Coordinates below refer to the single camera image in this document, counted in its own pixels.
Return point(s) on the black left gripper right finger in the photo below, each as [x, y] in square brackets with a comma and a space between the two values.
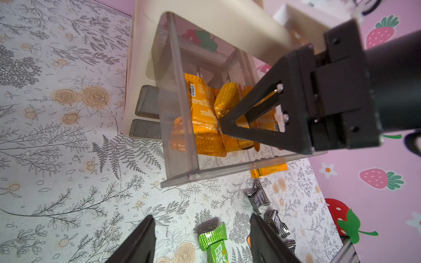
[266, 246]

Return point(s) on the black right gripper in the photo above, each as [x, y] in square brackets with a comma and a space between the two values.
[311, 102]

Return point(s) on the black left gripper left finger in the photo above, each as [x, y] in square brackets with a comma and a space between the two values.
[139, 246]

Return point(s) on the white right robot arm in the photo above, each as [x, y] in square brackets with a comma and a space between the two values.
[395, 75]

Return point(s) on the cream drawer organizer cabinet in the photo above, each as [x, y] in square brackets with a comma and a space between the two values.
[213, 26]

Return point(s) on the black checkered cookie packet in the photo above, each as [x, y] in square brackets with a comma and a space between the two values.
[272, 218]
[257, 196]
[290, 244]

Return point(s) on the green cookie packet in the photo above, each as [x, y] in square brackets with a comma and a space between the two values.
[212, 234]

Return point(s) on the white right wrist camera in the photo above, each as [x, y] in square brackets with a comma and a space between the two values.
[345, 9]

